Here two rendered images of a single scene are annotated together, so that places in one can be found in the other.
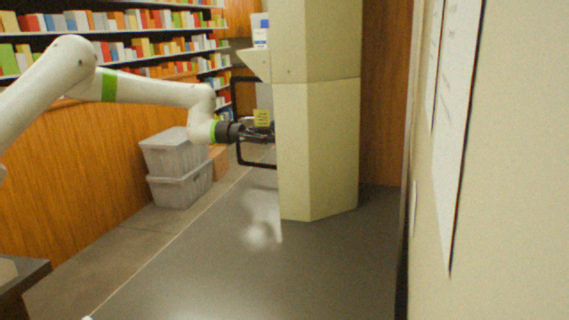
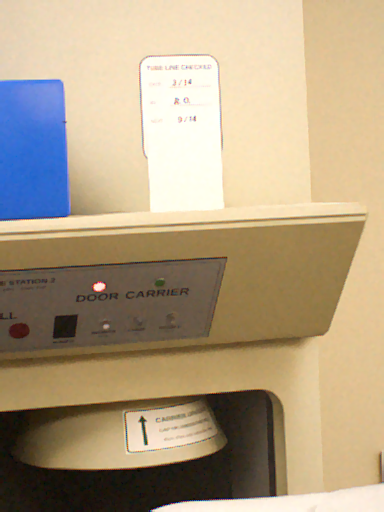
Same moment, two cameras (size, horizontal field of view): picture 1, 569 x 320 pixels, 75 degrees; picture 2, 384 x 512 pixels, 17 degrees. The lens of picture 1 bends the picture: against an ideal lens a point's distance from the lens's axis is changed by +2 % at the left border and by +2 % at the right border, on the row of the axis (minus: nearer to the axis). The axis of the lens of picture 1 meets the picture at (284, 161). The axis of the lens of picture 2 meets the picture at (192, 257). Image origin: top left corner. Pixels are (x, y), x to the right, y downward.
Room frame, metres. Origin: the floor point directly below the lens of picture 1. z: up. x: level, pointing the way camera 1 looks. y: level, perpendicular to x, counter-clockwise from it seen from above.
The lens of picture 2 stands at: (1.78, 0.81, 1.53)
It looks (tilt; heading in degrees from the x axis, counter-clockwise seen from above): 3 degrees down; 237
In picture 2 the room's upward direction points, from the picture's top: 3 degrees counter-clockwise
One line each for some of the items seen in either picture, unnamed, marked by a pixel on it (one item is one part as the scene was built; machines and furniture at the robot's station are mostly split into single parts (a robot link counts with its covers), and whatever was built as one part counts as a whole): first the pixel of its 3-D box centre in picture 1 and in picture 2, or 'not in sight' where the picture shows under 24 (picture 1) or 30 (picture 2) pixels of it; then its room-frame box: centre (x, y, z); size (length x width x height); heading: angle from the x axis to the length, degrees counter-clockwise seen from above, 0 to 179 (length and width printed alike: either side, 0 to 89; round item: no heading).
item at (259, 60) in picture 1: (271, 61); (126, 285); (1.32, 0.03, 1.46); 0.32 x 0.12 x 0.10; 161
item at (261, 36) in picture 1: (264, 38); (186, 167); (1.27, 0.04, 1.54); 0.05 x 0.05 x 0.06; 55
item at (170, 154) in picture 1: (178, 150); not in sight; (3.41, 1.02, 0.49); 0.60 x 0.42 x 0.33; 161
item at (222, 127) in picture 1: (226, 131); not in sight; (1.38, 0.22, 1.21); 0.09 x 0.06 x 0.12; 161
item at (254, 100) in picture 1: (264, 124); not in sight; (1.52, 0.08, 1.19); 0.30 x 0.01 x 0.40; 63
